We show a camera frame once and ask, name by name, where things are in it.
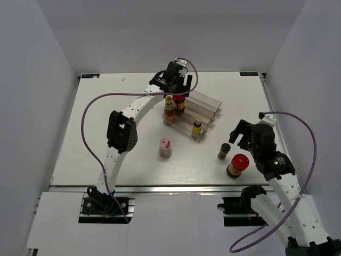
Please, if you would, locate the red lid dark sauce jar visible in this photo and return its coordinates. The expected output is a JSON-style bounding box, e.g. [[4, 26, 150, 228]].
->
[[173, 95, 185, 112]]

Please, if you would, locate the red lid chili jar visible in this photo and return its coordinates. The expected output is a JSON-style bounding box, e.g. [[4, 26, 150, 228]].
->
[[226, 154, 249, 178]]

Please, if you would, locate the yellow cap sauce bottle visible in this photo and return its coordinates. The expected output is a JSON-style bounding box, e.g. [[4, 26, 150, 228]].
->
[[164, 95, 175, 125]]

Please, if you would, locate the small yellow label bottle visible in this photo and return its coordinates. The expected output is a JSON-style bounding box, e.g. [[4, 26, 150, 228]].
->
[[192, 116, 202, 138]]

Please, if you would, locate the pink cap spice shaker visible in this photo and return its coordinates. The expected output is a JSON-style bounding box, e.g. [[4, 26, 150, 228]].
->
[[159, 138, 172, 158]]

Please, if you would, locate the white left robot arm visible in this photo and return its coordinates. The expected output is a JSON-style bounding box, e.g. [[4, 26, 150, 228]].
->
[[88, 58, 193, 213]]

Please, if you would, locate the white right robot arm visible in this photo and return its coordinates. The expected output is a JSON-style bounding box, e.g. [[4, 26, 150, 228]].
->
[[229, 120, 340, 255]]

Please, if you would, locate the black cap pepper shaker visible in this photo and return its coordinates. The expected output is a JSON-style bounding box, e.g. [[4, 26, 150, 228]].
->
[[217, 143, 231, 161]]

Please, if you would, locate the clear tiered organizer rack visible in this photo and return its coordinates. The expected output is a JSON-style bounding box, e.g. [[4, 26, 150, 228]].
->
[[162, 91, 222, 142]]

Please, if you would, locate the right blue logo sticker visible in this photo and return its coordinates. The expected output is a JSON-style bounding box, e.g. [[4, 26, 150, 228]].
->
[[239, 71, 258, 77]]

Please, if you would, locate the blue logo sticker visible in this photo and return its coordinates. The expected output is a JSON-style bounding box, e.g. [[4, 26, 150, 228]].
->
[[81, 74, 100, 79], [239, 71, 258, 77]]

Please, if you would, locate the left blue logo sticker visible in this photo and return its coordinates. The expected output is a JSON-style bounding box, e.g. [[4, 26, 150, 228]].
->
[[81, 74, 100, 79]]

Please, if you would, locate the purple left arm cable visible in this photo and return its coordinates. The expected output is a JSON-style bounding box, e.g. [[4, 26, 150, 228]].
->
[[80, 57, 199, 224]]

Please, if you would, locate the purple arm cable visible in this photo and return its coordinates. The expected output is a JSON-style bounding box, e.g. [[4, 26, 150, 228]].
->
[[229, 111, 317, 253], [80, 57, 199, 224]]

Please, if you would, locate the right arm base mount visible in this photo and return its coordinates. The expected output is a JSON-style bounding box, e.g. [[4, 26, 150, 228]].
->
[[217, 185, 267, 227]]

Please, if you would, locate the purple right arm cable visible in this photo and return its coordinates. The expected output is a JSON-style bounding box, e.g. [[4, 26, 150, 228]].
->
[[229, 111, 317, 253]]

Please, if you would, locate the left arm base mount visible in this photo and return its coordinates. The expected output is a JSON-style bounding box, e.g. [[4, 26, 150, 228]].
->
[[78, 187, 135, 224]]

